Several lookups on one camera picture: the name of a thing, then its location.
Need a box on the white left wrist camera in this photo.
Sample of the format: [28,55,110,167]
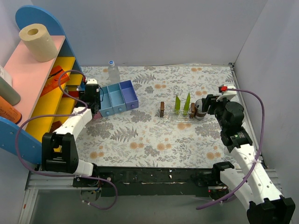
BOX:
[86,78,98,85]

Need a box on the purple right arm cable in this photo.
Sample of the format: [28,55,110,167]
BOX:
[196,88,266,210]

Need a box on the orange tube on shelf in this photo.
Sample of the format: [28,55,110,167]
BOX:
[0,97,22,124]

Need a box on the teal drawer box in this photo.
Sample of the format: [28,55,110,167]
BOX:
[99,86,114,117]

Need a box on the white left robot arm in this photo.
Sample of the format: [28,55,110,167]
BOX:
[42,84,100,187]

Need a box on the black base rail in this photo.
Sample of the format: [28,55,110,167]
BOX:
[72,167,229,199]

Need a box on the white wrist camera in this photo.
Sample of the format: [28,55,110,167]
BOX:
[216,84,237,102]
[86,78,98,85]

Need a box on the small red box low shelf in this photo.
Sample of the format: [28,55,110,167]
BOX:
[50,120,62,133]

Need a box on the blue pink yellow shelf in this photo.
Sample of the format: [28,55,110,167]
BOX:
[0,5,82,164]

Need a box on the clear textured tray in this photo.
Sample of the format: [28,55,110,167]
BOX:
[155,105,199,123]

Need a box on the grey green bottle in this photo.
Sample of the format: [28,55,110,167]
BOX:
[0,78,21,105]

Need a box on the purple drawer box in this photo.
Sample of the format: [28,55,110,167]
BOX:
[119,80,139,111]

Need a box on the beige paper towel roll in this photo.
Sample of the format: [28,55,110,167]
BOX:
[19,23,58,62]

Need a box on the orange box on shelf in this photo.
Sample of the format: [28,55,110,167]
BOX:
[40,66,64,96]

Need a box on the pink drawer box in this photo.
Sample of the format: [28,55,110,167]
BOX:
[93,112,102,119]

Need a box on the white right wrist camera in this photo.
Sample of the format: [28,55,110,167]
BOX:
[216,84,237,102]

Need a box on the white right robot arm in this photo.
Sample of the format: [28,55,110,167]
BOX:
[195,94,295,224]

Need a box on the clear plastic water bottle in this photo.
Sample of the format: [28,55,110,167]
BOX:
[108,61,121,84]

